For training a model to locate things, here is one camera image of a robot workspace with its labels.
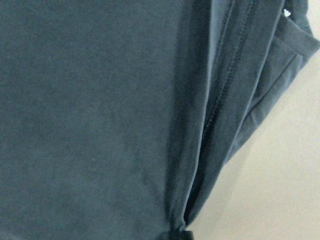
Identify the black graphic t-shirt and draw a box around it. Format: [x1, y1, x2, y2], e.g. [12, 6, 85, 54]
[0, 0, 320, 240]

